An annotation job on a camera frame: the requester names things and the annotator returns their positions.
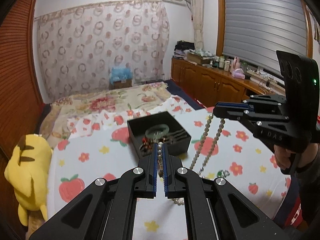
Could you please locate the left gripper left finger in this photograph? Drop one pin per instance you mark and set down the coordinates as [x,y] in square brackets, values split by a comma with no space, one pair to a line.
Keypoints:
[147,187]

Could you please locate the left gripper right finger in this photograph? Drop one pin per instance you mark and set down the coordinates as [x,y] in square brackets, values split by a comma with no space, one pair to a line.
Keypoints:
[172,186]

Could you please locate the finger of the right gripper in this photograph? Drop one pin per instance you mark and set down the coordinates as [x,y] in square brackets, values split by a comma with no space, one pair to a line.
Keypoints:
[229,112]
[232,104]

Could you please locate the silver hair comb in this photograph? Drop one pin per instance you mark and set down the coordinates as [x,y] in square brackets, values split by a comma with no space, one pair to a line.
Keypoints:
[174,137]

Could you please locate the green jade bangle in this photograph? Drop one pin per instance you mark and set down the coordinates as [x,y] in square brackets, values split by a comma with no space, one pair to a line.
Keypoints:
[156,132]

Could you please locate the black jewelry box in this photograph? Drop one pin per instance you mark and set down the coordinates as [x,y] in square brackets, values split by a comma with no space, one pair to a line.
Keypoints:
[143,146]

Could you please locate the person's right hand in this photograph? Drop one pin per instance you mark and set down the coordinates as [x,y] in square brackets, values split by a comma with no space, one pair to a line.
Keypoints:
[282,157]

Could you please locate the wooden sideboard cabinet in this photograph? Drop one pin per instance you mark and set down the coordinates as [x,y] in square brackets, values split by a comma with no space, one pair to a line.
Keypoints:
[211,85]

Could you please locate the pink plush toy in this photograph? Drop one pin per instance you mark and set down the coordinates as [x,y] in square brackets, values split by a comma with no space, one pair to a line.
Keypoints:
[236,69]

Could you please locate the strawberry flower table cloth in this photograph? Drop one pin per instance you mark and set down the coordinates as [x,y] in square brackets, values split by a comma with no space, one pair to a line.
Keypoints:
[98,147]

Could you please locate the folded clothes pile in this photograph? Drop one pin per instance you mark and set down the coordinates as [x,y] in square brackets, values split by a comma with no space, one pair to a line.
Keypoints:
[182,48]

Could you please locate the blue fluffy bag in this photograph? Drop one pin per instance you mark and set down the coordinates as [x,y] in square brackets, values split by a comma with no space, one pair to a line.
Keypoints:
[120,74]

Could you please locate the grey window blind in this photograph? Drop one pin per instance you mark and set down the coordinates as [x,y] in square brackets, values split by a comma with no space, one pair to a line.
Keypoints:
[256,29]

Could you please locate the floral bed cover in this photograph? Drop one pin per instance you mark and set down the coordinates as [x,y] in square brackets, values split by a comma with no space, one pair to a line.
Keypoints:
[62,114]

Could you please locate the yellow plush toy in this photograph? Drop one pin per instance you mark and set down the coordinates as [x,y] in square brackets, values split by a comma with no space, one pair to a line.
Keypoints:
[27,171]

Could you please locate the floral patterned curtain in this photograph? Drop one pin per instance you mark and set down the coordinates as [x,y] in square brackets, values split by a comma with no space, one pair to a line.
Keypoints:
[78,47]

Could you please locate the wooden slatted wardrobe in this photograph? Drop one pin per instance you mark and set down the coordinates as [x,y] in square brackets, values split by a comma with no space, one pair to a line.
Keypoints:
[21,101]

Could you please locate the black camera box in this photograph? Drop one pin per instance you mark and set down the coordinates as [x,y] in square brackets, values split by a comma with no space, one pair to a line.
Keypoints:
[301,78]

